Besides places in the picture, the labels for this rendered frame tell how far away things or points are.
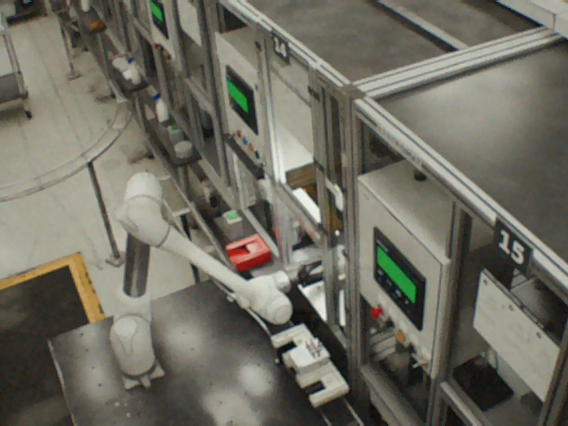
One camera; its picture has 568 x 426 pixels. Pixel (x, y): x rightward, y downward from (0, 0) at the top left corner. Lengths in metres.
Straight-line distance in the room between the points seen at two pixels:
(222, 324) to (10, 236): 2.39
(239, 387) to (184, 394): 0.23
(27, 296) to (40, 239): 0.57
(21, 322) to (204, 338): 1.65
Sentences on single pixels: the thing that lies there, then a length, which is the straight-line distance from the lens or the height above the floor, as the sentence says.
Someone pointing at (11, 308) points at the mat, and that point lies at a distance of 4.62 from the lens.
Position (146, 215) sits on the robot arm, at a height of 1.47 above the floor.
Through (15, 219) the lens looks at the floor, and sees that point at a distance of 5.35.
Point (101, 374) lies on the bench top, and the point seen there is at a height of 0.68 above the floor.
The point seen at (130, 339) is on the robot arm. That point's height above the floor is 0.93.
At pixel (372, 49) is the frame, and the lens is 2.26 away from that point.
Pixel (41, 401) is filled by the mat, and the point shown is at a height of 0.01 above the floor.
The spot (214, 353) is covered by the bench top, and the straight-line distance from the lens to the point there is 3.09.
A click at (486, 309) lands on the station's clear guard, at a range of 1.75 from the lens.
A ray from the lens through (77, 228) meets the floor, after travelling 5.05.
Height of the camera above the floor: 3.01
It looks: 39 degrees down
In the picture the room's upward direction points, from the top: 6 degrees counter-clockwise
